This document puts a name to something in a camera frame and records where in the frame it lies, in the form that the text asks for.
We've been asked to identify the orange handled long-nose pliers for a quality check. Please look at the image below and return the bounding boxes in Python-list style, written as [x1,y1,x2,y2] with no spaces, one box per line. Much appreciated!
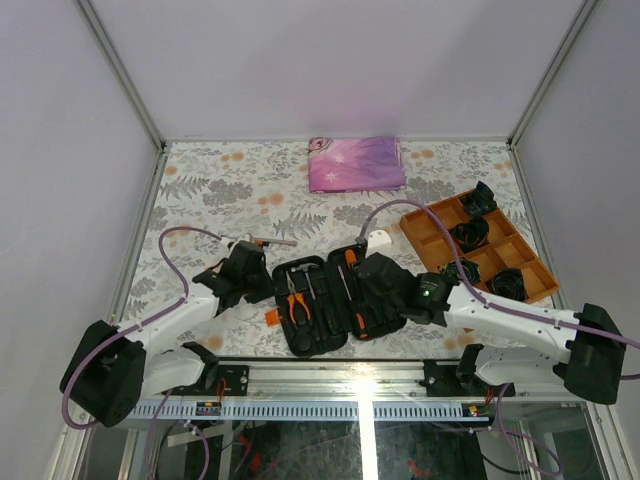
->
[285,271,311,326]

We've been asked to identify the small black handled hammer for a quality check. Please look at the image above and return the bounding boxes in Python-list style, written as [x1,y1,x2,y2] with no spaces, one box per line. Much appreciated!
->
[286,262,321,300]

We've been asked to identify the large black orange screwdriver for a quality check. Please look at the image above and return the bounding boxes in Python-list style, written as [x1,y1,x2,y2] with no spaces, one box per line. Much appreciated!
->
[338,266,369,339]

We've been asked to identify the black plastic tool case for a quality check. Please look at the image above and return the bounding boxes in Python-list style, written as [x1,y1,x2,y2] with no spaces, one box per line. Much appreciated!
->
[269,244,406,358]

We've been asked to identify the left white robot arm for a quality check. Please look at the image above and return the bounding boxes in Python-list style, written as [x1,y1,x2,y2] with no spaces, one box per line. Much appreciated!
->
[59,240,275,427]

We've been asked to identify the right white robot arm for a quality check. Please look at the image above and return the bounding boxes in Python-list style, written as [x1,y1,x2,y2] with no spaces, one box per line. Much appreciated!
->
[356,253,626,405]

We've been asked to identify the black tape roll near left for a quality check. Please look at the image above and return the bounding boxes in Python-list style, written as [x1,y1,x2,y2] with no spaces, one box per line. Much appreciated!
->
[438,258,481,285]

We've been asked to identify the black tape roll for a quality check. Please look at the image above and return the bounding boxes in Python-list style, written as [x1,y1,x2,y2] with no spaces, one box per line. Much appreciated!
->
[487,268,528,302]
[449,217,489,253]
[438,258,481,285]
[460,181,498,218]

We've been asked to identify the black tape roll middle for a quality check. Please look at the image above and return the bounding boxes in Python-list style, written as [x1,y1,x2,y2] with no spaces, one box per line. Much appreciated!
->
[449,217,489,253]

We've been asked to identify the black tape roll near right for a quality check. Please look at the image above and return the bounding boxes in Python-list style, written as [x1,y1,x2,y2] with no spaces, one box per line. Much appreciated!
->
[487,268,528,302]

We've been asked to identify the wooden compartment tray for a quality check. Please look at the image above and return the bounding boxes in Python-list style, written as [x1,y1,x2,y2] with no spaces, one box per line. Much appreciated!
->
[400,191,560,304]

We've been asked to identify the black tape roll far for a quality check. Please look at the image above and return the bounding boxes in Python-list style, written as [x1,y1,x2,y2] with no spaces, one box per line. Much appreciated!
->
[460,181,498,218]

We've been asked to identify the folded purple cloth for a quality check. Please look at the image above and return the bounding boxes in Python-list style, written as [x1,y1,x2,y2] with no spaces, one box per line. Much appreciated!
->
[308,136,407,193]

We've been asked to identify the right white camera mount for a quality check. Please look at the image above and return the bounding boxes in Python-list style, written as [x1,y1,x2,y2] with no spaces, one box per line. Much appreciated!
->
[365,229,393,258]

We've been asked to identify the aluminium front rail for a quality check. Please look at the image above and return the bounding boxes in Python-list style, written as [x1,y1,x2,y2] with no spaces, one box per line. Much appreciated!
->
[74,357,614,421]

